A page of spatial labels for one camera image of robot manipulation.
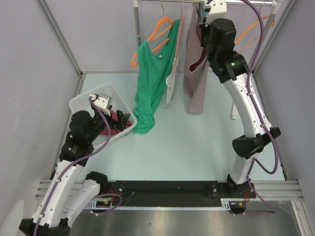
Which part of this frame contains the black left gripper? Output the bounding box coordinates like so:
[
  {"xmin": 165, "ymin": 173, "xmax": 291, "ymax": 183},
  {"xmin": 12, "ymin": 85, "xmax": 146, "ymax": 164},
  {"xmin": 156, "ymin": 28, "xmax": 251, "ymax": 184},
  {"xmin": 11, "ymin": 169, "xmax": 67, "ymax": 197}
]
[{"xmin": 86, "ymin": 105, "xmax": 129, "ymax": 142}]

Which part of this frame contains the pink tank top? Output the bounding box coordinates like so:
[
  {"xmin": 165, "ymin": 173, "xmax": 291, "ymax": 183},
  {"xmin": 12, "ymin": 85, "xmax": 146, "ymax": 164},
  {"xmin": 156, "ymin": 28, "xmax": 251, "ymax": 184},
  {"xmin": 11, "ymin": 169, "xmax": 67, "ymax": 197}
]
[{"xmin": 183, "ymin": 3, "xmax": 209, "ymax": 114}]

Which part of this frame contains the teal plastic hanger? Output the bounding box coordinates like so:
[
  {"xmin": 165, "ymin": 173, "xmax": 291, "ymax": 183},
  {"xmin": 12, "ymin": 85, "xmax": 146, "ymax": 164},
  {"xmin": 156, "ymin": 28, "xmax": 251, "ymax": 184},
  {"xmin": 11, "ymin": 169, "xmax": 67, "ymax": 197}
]
[{"xmin": 199, "ymin": 3, "xmax": 209, "ymax": 18}]

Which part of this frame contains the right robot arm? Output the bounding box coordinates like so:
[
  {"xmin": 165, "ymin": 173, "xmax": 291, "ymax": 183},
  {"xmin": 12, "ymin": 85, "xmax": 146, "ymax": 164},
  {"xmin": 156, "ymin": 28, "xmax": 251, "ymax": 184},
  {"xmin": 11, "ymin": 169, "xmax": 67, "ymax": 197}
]
[{"xmin": 199, "ymin": 18, "xmax": 281, "ymax": 198}]

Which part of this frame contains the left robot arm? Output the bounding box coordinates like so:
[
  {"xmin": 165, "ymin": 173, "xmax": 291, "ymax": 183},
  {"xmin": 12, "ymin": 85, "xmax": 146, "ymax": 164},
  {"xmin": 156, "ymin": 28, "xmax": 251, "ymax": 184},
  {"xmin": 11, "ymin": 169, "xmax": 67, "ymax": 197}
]
[{"xmin": 19, "ymin": 110, "xmax": 125, "ymax": 236}]

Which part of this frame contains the orange hanger with green top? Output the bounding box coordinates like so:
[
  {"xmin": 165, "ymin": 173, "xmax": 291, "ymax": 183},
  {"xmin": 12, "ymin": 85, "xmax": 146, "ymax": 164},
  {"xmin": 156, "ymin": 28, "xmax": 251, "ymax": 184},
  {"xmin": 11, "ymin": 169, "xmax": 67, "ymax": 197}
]
[{"xmin": 130, "ymin": 0, "xmax": 175, "ymax": 67}]

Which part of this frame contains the green tank top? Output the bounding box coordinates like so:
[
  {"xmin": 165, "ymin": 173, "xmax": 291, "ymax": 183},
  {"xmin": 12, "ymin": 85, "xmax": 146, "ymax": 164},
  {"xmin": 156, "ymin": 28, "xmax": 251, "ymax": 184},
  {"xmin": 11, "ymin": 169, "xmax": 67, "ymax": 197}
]
[{"xmin": 133, "ymin": 19, "xmax": 180, "ymax": 134}]

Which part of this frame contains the empty orange hanger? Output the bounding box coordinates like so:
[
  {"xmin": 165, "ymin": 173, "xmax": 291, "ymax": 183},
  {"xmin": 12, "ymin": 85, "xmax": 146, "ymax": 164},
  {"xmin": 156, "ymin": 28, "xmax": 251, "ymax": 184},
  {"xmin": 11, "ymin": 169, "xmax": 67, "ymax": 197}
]
[{"xmin": 235, "ymin": 3, "xmax": 275, "ymax": 52}]

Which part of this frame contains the white plastic laundry basket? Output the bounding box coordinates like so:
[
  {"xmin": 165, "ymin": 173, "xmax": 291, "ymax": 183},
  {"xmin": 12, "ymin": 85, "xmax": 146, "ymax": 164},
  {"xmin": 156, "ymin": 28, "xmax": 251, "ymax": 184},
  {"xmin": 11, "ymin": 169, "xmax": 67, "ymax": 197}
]
[{"xmin": 69, "ymin": 83, "xmax": 137, "ymax": 143}]

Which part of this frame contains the red garment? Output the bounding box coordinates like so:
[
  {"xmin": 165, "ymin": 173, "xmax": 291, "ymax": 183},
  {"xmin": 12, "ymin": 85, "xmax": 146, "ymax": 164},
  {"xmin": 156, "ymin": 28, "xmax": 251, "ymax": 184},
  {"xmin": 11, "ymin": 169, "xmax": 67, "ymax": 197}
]
[{"xmin": 101, "ymin": 110, "xmax": 132, "ymax": 136}]

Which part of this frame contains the white camisole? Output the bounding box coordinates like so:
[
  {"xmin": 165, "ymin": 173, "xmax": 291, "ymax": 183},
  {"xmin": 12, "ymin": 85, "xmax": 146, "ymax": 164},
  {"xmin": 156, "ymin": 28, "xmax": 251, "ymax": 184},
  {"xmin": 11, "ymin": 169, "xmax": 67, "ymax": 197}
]
[{"xmin": 159, "ymin": 46, "xmax": 183, "ymax": 107}]

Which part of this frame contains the white garment rack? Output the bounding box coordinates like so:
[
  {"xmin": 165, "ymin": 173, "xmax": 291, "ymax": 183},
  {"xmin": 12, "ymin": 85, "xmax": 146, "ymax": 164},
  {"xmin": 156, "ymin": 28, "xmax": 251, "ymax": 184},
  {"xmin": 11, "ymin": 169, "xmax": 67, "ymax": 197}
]
[{"xmin": 130, "ymin": 0, "xmax": 283, "ymax": 119}]

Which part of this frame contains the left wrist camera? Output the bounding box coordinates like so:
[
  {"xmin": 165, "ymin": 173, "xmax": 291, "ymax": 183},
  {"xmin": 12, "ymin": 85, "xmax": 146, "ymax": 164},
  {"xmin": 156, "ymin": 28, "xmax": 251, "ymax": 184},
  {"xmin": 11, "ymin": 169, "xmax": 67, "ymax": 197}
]
[{"xmin": 89, "ymin": 93, "xmax": 112, "ymax": 116}]

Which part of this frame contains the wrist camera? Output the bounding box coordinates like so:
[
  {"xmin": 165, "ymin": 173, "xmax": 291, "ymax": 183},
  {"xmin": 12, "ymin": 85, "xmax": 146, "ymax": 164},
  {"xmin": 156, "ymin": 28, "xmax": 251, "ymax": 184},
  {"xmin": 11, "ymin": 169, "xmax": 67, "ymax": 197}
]
[
  {"xmin": 202, "ymin": 0, "xmax": 227, "ymax": 19},
  {"xmin": 89, "ymin": 93, "xmax": 112, "ymax": 116}
]

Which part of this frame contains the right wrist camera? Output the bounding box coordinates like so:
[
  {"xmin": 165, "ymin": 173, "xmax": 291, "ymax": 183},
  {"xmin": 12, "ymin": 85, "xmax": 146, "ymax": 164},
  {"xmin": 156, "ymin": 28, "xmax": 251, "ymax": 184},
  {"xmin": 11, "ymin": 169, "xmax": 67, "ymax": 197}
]
[{"xmin": 202, "ymin": 0, "xmax": 227, "ymax": 19}]

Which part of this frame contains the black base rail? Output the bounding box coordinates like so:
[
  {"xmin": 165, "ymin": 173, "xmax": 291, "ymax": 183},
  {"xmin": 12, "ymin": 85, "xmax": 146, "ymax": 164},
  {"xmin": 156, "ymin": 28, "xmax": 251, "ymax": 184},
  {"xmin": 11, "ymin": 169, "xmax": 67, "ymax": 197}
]
[{"xmin": 86, "ymin": 180, "xmax": 248, "ymax": 207}]

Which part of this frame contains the white cable duct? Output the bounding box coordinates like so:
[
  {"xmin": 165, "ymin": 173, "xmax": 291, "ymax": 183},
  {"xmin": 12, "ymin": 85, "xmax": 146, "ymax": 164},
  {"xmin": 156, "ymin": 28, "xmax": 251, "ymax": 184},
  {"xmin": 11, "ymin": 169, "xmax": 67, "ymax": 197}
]
[{"xmin": 83, "ymin": 198, "xmax": 247, "ymax": 211}]

